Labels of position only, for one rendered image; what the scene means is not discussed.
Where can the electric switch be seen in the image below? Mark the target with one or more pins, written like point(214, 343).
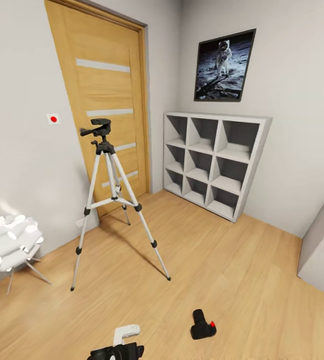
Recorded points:
point(53, 118)

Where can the camera tripod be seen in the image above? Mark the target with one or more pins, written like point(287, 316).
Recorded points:
point(111, 160)

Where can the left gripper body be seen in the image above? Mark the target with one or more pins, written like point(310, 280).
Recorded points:
point(127, 351)

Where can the digital camera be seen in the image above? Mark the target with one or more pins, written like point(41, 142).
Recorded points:
point(202, 329)

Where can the bookcase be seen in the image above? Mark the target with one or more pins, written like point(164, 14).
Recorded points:
point(213, 178)

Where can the wall socket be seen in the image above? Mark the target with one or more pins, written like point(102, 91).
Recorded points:
point(80, 223)

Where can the door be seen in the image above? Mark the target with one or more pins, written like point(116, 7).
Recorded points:
point(103, 61)

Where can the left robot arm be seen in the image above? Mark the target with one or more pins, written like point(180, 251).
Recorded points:
point(121, 351)

